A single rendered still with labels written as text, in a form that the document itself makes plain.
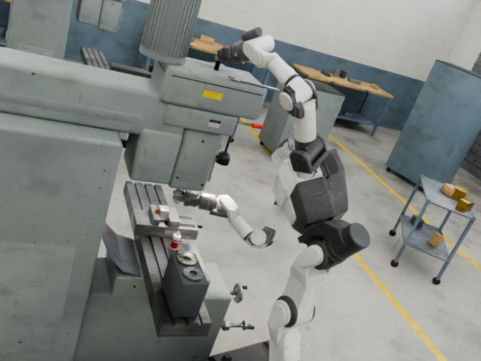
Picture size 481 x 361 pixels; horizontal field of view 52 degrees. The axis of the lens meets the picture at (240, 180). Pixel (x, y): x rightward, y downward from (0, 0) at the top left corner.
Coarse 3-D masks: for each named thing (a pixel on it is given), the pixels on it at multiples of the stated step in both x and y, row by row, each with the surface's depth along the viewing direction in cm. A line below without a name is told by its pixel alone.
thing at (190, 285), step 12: (168, 264) 223; (180, 264) 216; (192, 264) 216; (168, 276) 221; (180, 276) 208; (192, 276) 208; (204, 276) 213; (168, 288) 219; (180, 288) 206; (192, 288) 207; (204, 288) 210; (168, 300) 218; (180, 300) 208; (192, 300) 211; (180, 312) 212; (192, 312) 214
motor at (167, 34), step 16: (160, 0) 190; (176, 0) 189; (192, 0) 192; (160, 16) 192; (176, 16) 192; (192, 16) 196; (144, 32) 200; (160, 32) 194; (176, 32) 195; (192, 32) 201; (144, 48) 200; (160, 48) 197; (176, 48) 198; (176, 64) 202
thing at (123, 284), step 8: (136, 248) 262; (184, 248) 276; (192, 248) 279; (200, 256) 274; (112, 264) 247; (200, 264) 267; (112, 272) 244; (120, 272) 240; (112, 280) 242; (120, 280) 237; (128, 280) 239; (136, 280) 241; (208, 280) 257; (112, 288) 240; (120, 288) 240; (128, 288) 241; (136, 288) 243; (144, 288) 245; (136, 296) 246; (144, 296) 247
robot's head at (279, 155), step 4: (280, 148) 229; (284, 148) 225; (276, 152) 229; (280, 152) 228; (284, 152) 226; (272, 156) 232; (276, 156) 229; (280, 156) 229; (284, 156) 227; (288, 156) 229; (276, 160) 230; (280, 160) 229; (276, 164) 232; (280, 164) 232
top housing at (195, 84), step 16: (160, 64) 208; (192, 64) 212; (208, 64) 222; (160, 80) 205; (176, 80) 201; (192, 80) 203; (208, 80) 206; (224, 80) 208; (256, 80) 224; (160, 96) 203; (176, 96) 204; (192, 96) 207; (208, 96) 209; (224, 96) 211; (240, 96) 214; (256, 96) 216; (224, 112) 216; (240, 112) 218; (256, 112) 220
